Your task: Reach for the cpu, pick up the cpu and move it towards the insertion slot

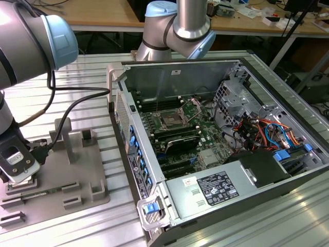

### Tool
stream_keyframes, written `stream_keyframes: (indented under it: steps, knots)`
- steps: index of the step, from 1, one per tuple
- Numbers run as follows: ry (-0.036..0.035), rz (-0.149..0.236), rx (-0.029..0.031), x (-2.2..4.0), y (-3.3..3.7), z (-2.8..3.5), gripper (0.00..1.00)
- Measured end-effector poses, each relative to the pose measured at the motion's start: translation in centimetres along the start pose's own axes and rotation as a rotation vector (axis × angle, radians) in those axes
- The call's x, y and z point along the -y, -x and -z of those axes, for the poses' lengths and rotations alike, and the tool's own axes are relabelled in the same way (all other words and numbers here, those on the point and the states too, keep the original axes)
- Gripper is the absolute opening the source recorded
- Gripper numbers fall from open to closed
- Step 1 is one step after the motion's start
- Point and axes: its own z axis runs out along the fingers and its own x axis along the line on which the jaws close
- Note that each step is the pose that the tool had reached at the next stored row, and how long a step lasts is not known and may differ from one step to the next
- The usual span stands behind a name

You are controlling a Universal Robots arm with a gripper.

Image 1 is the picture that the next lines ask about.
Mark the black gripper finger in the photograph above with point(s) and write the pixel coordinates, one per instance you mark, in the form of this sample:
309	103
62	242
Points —
3	176
42	160

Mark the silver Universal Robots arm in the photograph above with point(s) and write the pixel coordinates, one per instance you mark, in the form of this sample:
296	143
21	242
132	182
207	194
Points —
25	46

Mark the CPU socket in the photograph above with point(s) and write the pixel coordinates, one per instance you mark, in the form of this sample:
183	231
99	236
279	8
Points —
169	121

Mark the black RAM slot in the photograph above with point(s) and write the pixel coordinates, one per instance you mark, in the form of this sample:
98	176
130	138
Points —
174	129
177	135
164	106

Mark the black expansion slot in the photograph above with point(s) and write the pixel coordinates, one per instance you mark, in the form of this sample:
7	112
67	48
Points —
180	171
177	164

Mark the grey parts rack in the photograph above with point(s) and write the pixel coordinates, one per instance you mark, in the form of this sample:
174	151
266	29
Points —
64	175

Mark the green RAM stick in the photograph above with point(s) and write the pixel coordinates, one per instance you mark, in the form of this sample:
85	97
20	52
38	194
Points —
48	192

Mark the blue card retention tab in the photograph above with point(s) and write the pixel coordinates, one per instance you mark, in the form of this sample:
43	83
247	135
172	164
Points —
149	182
132	140
143	163
139	154
146	172

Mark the blue case latch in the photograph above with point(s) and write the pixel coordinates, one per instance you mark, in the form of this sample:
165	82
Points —
150	208

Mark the thin metal locking lever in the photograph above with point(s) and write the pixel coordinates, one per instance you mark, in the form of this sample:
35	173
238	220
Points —
157	106

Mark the black graphics card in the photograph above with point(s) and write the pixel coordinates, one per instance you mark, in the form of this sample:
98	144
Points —
182	144

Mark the grey power supply unit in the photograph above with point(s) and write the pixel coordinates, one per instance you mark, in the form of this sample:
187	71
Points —
185	203

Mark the green motherboard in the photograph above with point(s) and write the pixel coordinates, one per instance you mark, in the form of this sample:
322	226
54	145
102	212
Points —
205	131

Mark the silver chipset heatsink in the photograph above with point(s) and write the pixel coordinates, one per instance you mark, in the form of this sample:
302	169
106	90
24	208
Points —
208	157

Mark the open grey PC case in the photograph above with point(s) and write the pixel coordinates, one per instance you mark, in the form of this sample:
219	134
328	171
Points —
195	74

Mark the silver metal drive cage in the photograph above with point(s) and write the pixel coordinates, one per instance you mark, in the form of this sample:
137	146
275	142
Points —
231	100

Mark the black plastic air shroud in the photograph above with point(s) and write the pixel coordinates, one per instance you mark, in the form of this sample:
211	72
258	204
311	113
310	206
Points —
264	167

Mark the blue disk carrier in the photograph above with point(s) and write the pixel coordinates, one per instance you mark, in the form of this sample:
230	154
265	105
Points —
281	155

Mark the white paper sheet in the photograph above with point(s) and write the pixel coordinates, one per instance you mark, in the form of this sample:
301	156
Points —
248	12

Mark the wooden workbench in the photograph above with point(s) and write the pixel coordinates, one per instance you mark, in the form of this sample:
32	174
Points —
257	25

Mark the small blue clip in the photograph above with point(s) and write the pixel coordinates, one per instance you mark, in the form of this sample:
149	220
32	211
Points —
308	148

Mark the small white box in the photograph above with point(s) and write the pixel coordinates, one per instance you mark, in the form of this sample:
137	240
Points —
270	21

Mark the black computer tower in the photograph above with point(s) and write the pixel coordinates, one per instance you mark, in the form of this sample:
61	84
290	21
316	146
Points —
317	90

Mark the black monitor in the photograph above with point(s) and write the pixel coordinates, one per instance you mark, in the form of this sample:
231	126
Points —
300	5

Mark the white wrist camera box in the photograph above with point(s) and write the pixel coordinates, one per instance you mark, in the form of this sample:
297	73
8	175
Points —
34	168

